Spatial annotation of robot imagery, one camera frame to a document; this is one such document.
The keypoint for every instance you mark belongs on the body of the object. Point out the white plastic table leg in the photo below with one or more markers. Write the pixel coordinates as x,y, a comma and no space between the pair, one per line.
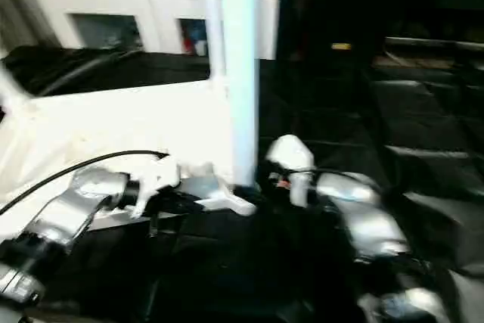
240,58
9,92
214,20

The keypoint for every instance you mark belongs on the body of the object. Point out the black work surface mat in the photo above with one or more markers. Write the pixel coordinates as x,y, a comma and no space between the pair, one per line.
423,126

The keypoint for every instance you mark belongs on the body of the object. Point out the white plastic table top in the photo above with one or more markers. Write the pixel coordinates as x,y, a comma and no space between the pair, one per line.
113,119

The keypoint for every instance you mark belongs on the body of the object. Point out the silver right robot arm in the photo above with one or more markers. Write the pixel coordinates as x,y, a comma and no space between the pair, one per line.
363,217

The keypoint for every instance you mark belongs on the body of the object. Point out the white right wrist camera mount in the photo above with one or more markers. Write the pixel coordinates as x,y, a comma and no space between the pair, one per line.
291,158

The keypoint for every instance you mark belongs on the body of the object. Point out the grey curtain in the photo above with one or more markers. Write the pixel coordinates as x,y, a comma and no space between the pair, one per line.
23,13

